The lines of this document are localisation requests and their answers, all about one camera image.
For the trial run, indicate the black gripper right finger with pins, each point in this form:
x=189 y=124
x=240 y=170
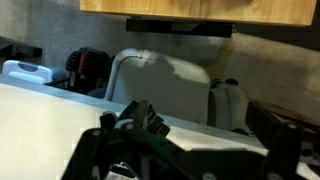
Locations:
x=288 y=144

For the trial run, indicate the white folding table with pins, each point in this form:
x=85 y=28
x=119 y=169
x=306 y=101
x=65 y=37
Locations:
x=41 y=125

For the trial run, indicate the white floor fan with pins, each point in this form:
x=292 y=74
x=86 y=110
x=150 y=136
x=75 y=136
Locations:
x=227 y=106

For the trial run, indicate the white laundry basket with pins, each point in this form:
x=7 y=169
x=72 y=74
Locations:
x=173 y=86

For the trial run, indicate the wooden stool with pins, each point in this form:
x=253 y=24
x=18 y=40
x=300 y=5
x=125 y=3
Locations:
x=203 y=17

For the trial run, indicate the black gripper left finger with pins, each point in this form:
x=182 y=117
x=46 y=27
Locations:
x=133 y=144

